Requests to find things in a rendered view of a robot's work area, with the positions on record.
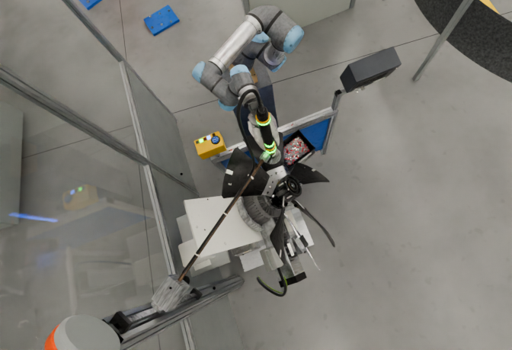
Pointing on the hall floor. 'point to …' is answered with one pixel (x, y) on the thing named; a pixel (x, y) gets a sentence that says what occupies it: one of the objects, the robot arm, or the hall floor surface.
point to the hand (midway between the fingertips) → (270, 144)
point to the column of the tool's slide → (134, 337)
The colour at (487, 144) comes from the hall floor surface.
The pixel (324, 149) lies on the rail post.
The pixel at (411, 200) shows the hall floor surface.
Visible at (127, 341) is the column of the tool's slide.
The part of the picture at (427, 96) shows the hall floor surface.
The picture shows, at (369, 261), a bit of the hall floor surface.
